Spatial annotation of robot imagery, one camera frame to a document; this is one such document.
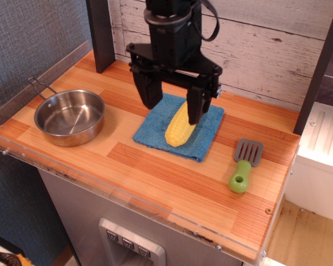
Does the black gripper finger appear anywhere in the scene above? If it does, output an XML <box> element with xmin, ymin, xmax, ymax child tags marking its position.
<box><xmin>186</xmin><ymin>86</ymin><xmax>211</xmax><ymax>125</ymax></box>
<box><xmin>133</xmin><ymin>71</ymin><xmax>163</xmax><ymax>109</ymax></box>

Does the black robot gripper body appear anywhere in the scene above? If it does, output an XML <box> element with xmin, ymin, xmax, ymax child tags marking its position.
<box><xmin>127</xmin><ymin>23</ymin><xmax>222</xmax><ymax>98</ymax></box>

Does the green handled grey spatula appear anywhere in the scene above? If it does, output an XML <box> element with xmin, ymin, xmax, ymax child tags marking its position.
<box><xmin>228</xmin><ymin>138</ymin><xmax>264</xmax><ymax>193</ymax></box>

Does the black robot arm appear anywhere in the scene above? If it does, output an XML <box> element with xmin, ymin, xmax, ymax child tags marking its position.
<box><xmin>127</xmin><ymin>1</ymin><xmax>223</xmax><ymax>125</ymax></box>

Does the yellow toy corn cob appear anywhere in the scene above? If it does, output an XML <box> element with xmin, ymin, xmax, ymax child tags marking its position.
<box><xmin>165</xmin><ymin>101</ymin><xmax>196</xmax><ymax>147</ymax></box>

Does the blue cloth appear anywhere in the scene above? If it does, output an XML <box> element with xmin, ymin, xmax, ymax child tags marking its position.
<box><xmin>133</xmin><ymin>94</ymin><xmax>224</xmax><ymax>162</ymax></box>

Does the stainless steel pan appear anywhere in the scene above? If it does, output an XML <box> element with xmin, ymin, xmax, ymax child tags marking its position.
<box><xmin>28</xmin><ymin>77</ymin><xmax>105</xmax><ymax>147</ymax></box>

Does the white toy sink unit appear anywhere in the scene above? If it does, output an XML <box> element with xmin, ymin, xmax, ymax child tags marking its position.
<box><xmin>285</xmin><ymin>103</ymin><xmax>333</xmax><ymax>220</ymax></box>

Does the silver toy fridge dispenser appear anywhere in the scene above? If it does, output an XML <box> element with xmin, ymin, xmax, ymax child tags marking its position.
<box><xmin>99</xmin><ymin>218</ymin><xmax>167</xmax><ymax>265</ymax></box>

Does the orange object bottom left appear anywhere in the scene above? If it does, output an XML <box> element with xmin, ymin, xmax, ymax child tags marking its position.
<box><xmin>17</xmin><ymin>254</ymin><xmax>32</xmax><ymax>266</ymax></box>

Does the dark left vertical post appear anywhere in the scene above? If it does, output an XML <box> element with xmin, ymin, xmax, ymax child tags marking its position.
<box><xmin>85</xmin><ymin>0</ymin><xmax>115</xmax><ymax>73</ymax></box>

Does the dark vertical post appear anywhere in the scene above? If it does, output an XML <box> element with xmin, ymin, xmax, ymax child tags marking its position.
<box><xmin>293</xmin><ymin>19</ymin><xmax>333</xmax><ymax>135</ymax></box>
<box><xmin>85</xmin><ymin>0</ymin><xmax>115</xmax><ymax>73</ymax></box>

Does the dark right vertical post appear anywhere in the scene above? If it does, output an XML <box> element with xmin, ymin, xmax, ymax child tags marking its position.
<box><xmin>293</xmin><ymin>19</ymin><xmax>333</xmax><ymax>135</ymax></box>

